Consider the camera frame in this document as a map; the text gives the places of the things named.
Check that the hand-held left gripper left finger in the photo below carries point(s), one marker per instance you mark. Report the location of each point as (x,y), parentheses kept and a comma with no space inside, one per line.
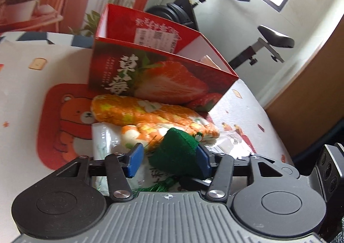
(135,158)

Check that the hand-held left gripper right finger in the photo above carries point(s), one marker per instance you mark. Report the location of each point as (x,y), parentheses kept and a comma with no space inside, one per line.
(203,161)

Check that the green knitted tassel pouch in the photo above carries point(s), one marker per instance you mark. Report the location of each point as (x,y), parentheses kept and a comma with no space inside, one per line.
(177,151)

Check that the orange floral soft packet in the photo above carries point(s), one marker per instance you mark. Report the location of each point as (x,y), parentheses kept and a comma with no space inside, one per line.
(166,116)

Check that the red strawberry print box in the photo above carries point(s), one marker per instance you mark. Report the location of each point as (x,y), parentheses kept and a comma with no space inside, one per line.
(121,76)

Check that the clear plastic wrapper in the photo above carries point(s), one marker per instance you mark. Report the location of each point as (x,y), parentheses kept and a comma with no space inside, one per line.
(231,140)

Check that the clear plastic packet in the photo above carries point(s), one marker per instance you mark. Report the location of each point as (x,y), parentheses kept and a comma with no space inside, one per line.
(107,138)

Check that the brown wooden panel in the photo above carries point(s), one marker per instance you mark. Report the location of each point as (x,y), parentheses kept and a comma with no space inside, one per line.
(317,92)

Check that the black exercise bike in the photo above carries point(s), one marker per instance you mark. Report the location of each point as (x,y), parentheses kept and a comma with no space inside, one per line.
(182,11)

